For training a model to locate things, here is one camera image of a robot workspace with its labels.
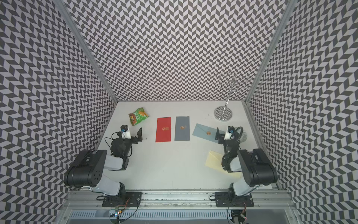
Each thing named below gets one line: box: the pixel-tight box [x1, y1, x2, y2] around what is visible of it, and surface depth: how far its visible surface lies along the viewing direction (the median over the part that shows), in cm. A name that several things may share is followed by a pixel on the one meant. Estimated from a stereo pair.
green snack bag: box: [128, 106, 150, 126], surface depth 107 cm
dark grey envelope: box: [174, 116, 190, 141], surface depth 104 cm
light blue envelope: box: [192, 123, 226, 144], surface depth 103 cm
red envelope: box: [155, 116, 172, 143], surface depth 104 cm
